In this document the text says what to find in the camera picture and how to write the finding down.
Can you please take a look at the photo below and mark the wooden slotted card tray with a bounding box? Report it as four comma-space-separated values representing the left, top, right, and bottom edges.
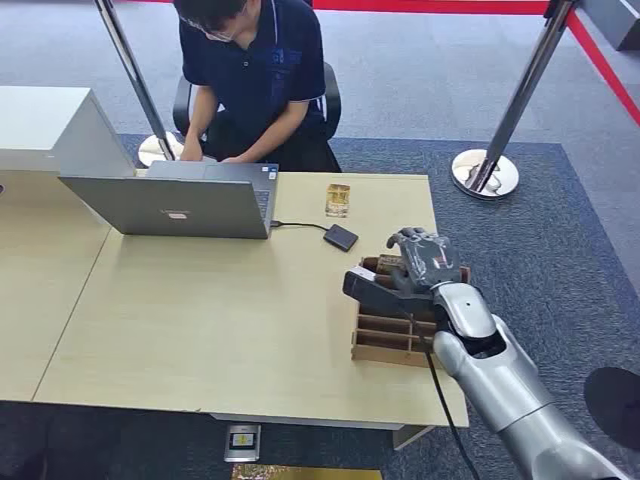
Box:
350, 254, 472, 370

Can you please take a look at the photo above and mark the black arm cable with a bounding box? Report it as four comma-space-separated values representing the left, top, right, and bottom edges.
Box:
410, 311, 481, 480

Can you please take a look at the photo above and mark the dark blue rug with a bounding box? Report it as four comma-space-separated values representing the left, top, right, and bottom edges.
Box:
0, 133, 640, 480

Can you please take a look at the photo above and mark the white cabinet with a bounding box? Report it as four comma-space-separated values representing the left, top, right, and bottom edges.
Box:
0, 86, 137, 179

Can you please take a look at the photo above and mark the silver floor socket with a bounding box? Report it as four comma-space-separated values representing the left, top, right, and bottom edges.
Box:
223, 423, 263, 464

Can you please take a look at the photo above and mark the gold floor plate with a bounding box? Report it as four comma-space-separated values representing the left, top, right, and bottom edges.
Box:
230, 463, 384, 480

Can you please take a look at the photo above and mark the black external drive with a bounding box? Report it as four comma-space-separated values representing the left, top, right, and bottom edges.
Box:
322, 223, 359, 253

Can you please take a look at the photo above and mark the light wooden desk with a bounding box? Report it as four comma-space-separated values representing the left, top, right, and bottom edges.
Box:
32, 170, 470, 452
0, 169, 114, 404

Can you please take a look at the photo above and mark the gold clear small box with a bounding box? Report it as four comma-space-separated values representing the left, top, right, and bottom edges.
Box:
325, 183, 351, 219

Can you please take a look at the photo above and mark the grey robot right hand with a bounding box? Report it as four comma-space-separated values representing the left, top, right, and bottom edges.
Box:
386, 227, 463, 293

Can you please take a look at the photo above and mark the chrome stanchion post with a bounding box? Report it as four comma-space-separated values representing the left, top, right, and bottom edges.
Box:
94, 0, 186, 169
451, 0, 577, 201

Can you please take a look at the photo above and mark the black round object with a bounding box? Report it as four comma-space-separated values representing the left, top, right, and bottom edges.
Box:
583, 366, 640, 453

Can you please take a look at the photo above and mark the black drive cable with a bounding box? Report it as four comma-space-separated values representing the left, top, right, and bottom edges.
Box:
269, 219, 331, 233

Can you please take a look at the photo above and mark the black office chair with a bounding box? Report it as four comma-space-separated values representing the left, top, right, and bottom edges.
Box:
172, 61, 343, 142

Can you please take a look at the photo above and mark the grey box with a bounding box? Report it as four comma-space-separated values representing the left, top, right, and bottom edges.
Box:
579, 0, 640, 52

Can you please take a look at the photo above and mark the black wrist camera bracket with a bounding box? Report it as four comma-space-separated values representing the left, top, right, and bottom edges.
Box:
342, 264, 442, 322

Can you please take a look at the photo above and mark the grey laptop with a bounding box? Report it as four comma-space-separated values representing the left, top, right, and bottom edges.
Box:
58, 160, 280, 241

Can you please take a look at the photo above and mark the red barrier belt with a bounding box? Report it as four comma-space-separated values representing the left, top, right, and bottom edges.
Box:
312, 0, 640, 128

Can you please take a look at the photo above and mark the person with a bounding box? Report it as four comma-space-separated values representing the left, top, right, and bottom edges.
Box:
173, 0, 343, 174

